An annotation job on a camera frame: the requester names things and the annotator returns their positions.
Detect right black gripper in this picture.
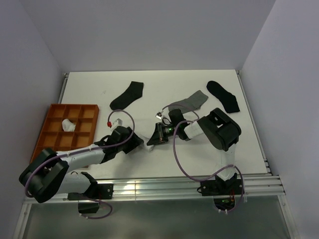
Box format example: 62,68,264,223
148,122,179,146

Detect white striped sock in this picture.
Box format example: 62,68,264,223
136,119,158,152

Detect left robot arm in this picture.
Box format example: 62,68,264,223
19,126,144,203

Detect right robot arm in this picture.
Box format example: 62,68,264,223
147,108,241,194

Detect black sock left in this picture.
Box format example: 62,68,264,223
110,81,144,110

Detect black sock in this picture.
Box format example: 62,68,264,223
206,81,240,114
110,81,144,110

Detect grey sock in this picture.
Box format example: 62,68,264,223
168,90,208,114

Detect orange compartment tray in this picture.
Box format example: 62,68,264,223
30,104,99,161

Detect black sock right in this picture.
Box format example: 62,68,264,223
206,81,240,114

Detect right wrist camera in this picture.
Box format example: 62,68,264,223
156,111,165,120

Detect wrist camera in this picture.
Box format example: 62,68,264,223
156,111,165,120
107,119,123,131

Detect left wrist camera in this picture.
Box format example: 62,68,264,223
107,119,123,131

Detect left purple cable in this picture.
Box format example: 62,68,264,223
24,110,136,220

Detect purple cable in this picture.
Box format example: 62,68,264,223
160,104,245,214
24,110,136,220

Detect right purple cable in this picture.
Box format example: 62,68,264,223
160,104,245,214

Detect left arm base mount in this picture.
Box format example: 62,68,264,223
67,184,114,215

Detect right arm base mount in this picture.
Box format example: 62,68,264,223
197,173,244,213

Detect aluminium frame rail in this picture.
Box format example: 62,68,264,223
21,174,286,205

